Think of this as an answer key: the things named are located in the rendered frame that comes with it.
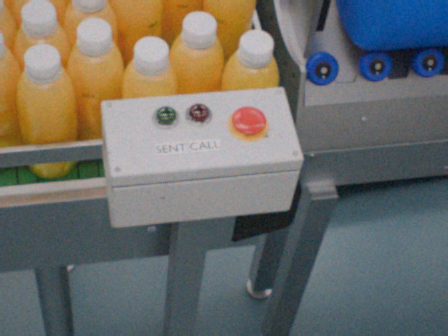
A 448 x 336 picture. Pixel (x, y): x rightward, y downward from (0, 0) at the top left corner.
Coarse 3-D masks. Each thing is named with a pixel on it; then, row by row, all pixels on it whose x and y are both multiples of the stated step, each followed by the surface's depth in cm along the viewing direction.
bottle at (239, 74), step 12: (228, 60) 106; (240, 60) 103; (228, 72) 105; (240, 72) 104; (252, 72) 103; (264, 72) 104; (276, 72) 105; (228, 84) 105; (240, 84) 104; (252, 84) 104; (264, 84) 104; (276, 84) 106
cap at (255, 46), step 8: (248, 32) 103; (256, 32) 103; (264, 32) 103; (240, 40) 102; (248, 40) 102; (256, 40) 102; (264, 40) 102; (272, 40) 102; (240, 48) 102; (248, 48) 101; (256, 48) 102; (264, 48) 102; (272, 48) 102; (248, 56) 102; (256, 56) 101; (264, 56) 102
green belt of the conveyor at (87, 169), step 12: (0, 168) 112; (12, 168) 112; (24, 168) 112; (84, 168) 113; (96, 168) 113; (0, 180) 111; (12, 180) 111; (24, 180) 111; (36, 180) 111; (48, 180) 112; (60, 180) 112
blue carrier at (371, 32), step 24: (336, 0) 126; (360, 0) 116; (384, 0) 108; (408, 0) 105; (432, 0) 105; (360, 24) 117; (384, 24) 109; (408, 24) 108; (432, 24) 109; (384, 48) 114
